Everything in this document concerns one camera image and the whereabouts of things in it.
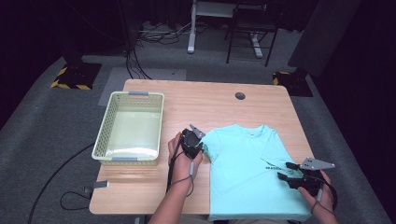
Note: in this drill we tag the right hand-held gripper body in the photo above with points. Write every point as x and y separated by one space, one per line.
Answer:
311 182

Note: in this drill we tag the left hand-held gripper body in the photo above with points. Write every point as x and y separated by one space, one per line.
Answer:
190 143

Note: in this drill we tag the teal t-shirt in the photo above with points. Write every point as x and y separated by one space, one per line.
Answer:
246 177

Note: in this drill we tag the person's right hand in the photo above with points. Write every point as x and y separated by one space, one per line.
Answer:
323 202

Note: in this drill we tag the person's left hand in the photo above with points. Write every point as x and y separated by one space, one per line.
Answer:
180 168

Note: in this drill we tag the pale green plastic basket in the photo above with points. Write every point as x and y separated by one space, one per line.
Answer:
134 133

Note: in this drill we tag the grey floor mat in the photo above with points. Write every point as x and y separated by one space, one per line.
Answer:
155 74

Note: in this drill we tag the black yellow striped stand base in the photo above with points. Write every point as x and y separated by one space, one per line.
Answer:
294 84
77 77

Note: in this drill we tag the grey clip on table edge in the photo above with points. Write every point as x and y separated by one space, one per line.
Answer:
101 184

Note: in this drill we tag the black metal chair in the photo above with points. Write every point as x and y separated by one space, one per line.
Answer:
252 26

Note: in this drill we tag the dark grey panel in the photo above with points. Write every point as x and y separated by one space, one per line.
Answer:
323 34

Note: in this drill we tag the white desk frame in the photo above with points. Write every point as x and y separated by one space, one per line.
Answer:
191 37

